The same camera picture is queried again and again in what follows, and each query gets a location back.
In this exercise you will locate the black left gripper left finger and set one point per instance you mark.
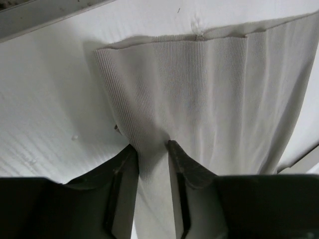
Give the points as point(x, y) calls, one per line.
point(97, 205)

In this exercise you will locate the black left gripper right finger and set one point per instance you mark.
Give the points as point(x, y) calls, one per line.
point(208, 206)

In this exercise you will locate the grey trousers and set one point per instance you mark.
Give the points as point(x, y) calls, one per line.
point(230, 97)

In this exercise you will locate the aluminium side rail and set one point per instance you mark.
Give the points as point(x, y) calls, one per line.
point(18, 17)

